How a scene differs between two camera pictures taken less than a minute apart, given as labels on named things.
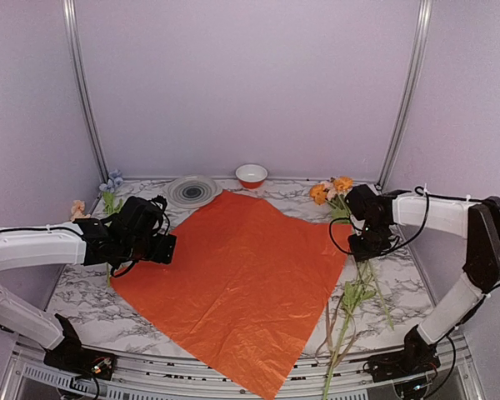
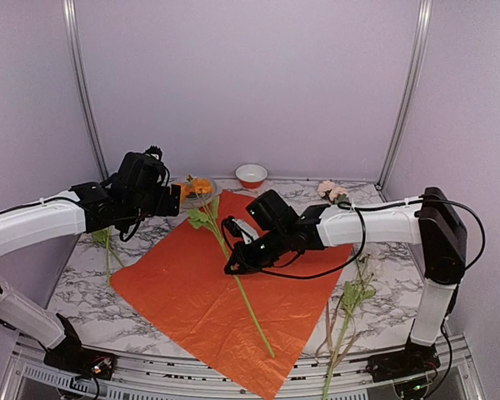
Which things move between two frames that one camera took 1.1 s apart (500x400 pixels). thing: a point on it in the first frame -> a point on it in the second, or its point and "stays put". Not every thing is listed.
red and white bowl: [251, 176] stays put
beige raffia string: [328, 322] stays put
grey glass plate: [193, 191] stays put
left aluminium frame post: [76, 64] stays put
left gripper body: [161, 253] -> [160, 207]
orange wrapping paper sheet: [249, 276] stays put
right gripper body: [373, 240] -> [275, 241]
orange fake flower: [318, 194] -> [199, 189]
